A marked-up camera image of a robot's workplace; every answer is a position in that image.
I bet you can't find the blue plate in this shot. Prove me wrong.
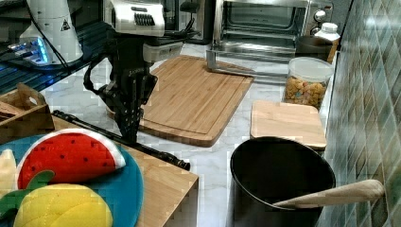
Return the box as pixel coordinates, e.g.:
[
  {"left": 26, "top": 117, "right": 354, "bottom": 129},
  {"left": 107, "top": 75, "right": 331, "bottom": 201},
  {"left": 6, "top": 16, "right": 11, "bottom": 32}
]
[{"left": 0, "top": 134, "right": 144, "bottom": 227}]

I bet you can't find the wooden spoon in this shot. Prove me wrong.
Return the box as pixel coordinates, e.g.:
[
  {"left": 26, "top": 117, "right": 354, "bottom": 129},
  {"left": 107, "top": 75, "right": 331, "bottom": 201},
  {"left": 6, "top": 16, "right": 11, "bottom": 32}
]
[{"left": 274, "top": 180, "right": 385, "bottom": 209}]

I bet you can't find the cream plush food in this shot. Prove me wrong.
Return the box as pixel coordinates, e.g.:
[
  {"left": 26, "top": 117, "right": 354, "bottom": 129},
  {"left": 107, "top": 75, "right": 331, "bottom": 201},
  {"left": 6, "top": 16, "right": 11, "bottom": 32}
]
[{"left": 0, "top": 148, "right": 17, "bottom": 197}]

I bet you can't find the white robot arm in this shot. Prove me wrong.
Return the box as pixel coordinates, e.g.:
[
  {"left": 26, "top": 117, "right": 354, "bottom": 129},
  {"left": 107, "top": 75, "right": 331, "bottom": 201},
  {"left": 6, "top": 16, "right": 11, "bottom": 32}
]
[{"left": 101, "top": 0, "right": 183, "bottom": 142}]

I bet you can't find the teal canister with wooden lid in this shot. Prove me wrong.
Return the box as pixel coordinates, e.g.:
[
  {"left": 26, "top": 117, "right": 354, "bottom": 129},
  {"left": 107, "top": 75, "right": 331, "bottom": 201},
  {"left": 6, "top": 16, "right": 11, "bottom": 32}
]
[{"left": 251, "top": 100, "right": 326, "bottom": 152}]

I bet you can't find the stainless toaster oven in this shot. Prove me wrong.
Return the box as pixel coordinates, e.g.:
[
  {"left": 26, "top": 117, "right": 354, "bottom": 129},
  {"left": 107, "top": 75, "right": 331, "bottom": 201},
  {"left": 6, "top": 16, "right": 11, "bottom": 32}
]
[{"left": 206, "top": 0, "right": 333, "bottom": 75}]

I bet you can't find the plush watermelon slice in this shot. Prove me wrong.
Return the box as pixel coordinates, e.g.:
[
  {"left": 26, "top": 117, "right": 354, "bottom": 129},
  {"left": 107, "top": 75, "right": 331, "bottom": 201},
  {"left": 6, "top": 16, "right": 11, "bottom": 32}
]
[{"left": 16, "top": 129, "right": 126, "bottom": 189}]

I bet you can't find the wooden drawer cabinet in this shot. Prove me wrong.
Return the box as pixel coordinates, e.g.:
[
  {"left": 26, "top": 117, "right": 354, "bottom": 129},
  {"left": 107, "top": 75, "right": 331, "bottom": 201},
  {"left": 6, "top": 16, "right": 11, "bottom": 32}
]
[{"left": 50, "top": 115, "right": 200, "bottom": 227}]

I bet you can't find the clear cereal jar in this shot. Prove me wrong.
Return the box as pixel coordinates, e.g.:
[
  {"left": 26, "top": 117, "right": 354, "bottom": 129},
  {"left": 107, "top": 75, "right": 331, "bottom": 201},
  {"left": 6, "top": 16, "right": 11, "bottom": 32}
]
[{"left": 283, "top": 57, "right": 334, "bottom": 109}]

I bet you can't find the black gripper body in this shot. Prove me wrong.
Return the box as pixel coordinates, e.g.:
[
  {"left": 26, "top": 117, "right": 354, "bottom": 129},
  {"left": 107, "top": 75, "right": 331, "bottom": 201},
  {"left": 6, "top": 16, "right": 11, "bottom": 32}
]
[{"left": 101, "top": 37, "right": 157, "bottom": 112}]

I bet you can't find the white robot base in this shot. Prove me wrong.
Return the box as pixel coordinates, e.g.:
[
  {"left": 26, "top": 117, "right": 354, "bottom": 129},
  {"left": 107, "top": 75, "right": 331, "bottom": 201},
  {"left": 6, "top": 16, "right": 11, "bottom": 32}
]
[{"left": 8, "top": 0, "right": 83, "bottom": 66}]

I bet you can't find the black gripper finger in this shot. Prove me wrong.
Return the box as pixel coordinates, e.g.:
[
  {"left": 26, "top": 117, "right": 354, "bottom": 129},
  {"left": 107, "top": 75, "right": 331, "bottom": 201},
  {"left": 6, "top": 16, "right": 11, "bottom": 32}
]
[
  {"left": 125, "top": 106, "right": 144, "bottom": 143},
  {"left": 107, "top": 94, "right": 131, "bottom": 139}
]

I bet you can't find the yellow plush lemon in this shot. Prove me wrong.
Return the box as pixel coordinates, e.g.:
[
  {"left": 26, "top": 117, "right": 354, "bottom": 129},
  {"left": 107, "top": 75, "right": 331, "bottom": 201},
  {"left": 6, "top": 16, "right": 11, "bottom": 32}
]
[{"left": 13, "top": 183, "right": 113, "bottom": 227}]

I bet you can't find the bamboo cutting board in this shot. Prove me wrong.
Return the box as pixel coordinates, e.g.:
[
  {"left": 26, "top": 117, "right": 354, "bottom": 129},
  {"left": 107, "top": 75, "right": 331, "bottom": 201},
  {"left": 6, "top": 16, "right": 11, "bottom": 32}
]
[{"left": 107, "top": 55, "right": 255, "bottom": 148}]

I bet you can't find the white-capped orange bottle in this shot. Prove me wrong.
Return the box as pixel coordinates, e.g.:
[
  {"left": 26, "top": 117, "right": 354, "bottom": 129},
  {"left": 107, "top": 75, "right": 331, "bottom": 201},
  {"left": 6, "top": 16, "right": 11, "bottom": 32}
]
[{"left": 315, "top": 23, "right": 340, "bottom": 63}]

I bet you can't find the black utensil holder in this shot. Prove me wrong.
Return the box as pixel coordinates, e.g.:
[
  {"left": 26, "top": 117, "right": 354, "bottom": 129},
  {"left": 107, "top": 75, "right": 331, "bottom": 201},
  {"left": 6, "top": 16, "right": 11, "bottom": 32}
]
[{"left": 226, "top": 137, "right": 336, "bottom": 227}]

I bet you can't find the wooden tea organizer box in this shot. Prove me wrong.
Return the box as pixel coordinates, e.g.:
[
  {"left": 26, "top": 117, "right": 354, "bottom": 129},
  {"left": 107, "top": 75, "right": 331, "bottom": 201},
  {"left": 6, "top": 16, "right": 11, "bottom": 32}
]
[{"left": 0, "top": 83, "right": 55, "bottom": 144}]

